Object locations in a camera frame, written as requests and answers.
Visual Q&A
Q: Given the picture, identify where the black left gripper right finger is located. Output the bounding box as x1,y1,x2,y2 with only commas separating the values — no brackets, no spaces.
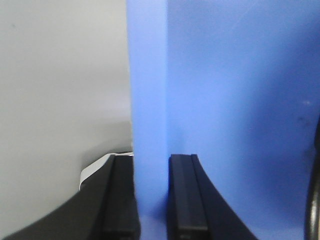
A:
166,154,256,240

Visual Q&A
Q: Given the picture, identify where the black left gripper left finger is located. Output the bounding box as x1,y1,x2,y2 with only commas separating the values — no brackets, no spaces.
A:
6,155,141,240

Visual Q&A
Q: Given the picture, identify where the beige plate with black rim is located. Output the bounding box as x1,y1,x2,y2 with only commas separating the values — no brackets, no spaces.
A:
304,120,320,240

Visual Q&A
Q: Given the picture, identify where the blue plastic tray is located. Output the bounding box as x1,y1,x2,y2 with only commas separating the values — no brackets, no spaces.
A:
126,0,320,240

